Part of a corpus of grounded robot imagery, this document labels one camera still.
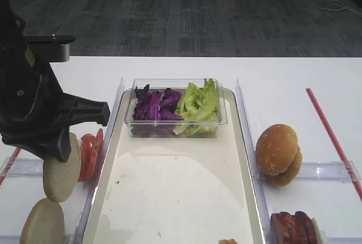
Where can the green lettuce leaves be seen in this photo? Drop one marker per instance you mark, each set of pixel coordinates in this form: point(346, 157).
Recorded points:
point(199, 104)

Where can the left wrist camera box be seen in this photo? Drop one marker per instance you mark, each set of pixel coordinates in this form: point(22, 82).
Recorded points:
point(54, 48)

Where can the clear left long rail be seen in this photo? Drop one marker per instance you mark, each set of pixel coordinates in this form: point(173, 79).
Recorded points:
point(79, 232)

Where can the red tomato slices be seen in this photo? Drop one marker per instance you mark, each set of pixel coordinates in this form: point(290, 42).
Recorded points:
point(90, 148)

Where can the left red plastic strip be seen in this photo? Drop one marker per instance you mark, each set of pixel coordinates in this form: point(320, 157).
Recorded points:
point(8, 164)

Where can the clear plastic salad box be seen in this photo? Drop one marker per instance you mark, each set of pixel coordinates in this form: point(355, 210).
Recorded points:
point(166, 128)

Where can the clear right far crossbar rail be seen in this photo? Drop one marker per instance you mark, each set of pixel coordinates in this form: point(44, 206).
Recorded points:
point(344, 171)

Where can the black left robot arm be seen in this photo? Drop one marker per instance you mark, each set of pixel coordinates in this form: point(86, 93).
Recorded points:
point(7, 3)

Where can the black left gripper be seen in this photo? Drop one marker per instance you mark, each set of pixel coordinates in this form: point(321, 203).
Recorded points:
point(35, 113)

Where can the brown meat patties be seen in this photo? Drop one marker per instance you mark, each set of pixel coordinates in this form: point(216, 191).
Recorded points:
point(297, 228)

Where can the clear right long rail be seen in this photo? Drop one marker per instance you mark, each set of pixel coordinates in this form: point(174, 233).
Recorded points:
point(257, 183)

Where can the small meat scrap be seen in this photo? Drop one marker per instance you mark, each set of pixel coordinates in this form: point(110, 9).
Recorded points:
point(227, 241)

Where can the purple cabbage leaves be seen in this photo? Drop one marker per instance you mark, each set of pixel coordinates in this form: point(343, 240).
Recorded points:
point(156, 105)

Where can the white metal tray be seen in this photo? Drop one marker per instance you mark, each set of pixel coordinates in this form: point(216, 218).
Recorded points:
point(175, 190)

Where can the red plastic strip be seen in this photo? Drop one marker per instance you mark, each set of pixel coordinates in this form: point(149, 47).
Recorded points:
point(335, 142)
point(8, 164)

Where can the clear long rail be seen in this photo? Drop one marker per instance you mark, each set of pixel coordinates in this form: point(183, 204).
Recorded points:
point(79, 232)
point(257, 183)

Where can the right red plastic strip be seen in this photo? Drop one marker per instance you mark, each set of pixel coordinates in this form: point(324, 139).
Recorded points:
point(335, 142)

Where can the bun slice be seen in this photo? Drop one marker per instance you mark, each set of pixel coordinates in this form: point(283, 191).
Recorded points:
point(59, 178)

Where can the left bun half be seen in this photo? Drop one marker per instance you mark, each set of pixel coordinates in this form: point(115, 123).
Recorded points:
point(44, 224)

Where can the clear right near crossbar rail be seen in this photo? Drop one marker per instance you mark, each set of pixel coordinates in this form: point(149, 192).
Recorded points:
point(344, 240)

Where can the sesame top bun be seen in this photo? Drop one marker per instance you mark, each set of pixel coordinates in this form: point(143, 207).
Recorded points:
point(276, 149)

